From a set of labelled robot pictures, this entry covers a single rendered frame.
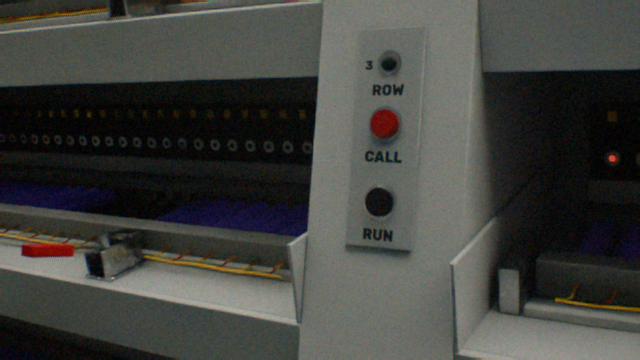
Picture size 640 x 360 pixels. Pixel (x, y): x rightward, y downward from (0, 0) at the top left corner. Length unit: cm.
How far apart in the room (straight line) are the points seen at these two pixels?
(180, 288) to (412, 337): 18
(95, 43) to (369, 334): 30
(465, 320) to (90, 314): 29
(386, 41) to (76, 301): 30
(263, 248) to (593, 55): 25
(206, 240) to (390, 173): 18
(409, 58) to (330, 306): 15
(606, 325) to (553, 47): 15
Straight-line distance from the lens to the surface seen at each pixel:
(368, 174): 40
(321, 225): 41
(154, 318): 50
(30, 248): 50
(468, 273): 38
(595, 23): 38
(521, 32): 39
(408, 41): 40
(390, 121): 39
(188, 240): 53
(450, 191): 38
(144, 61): 53
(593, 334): 40
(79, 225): 62
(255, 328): 45
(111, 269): 54
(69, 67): 59
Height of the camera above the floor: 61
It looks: 1 degrees up
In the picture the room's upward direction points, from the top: 4 degrees clockwise
